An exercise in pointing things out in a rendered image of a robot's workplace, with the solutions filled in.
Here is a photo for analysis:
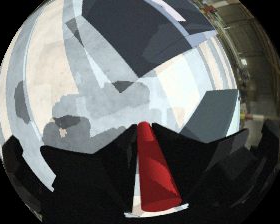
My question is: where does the red peg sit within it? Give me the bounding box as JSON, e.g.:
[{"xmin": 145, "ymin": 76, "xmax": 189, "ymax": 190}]
[{"xmin": 137, "ymin": 121, "xmax": 181, "ymax": 213}]

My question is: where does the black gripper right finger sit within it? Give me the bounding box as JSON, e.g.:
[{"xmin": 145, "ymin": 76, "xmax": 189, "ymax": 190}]
[{"xmin": 151, "ymin": 123, "xmax": 249, "ymax": 206}]

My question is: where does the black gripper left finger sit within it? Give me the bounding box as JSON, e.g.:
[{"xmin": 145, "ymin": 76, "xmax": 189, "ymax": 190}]
[{"xmin": 39, "ymin": 124, "xmax": 139, "ymax": 213}]

